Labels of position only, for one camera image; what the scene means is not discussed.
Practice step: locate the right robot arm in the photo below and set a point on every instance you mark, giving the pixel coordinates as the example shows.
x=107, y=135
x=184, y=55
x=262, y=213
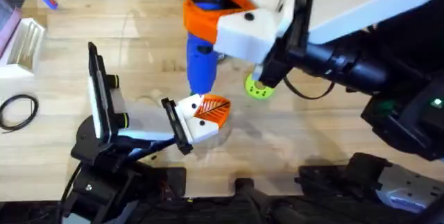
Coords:
x=409, y=123

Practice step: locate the left wrist flat plate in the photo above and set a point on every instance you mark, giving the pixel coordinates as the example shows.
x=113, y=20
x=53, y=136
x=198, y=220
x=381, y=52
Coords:
x=98, y=78

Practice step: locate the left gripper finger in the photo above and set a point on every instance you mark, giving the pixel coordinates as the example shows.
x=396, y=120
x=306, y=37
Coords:
x=211, y=111
x=201, y=130

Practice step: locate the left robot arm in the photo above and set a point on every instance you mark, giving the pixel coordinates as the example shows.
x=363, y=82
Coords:
x=82, y=149

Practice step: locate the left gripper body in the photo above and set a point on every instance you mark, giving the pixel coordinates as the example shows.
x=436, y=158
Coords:
x=145, y=121

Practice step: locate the green disc with holes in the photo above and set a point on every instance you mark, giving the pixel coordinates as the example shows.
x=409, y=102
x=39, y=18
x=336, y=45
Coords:
x=258, y=94

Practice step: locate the pink clear container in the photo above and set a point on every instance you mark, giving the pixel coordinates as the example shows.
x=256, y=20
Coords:
x=10, y=23

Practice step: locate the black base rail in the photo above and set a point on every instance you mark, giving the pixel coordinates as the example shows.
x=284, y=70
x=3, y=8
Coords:
x=222, y=213

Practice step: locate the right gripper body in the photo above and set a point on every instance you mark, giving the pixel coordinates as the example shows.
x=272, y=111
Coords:
x=347, y=5

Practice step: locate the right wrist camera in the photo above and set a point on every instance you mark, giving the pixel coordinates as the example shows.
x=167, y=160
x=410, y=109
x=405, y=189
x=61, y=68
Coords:
x=274, y=73

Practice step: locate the blue electric screwdriver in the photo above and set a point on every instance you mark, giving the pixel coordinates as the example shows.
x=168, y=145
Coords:
x=201, y=68

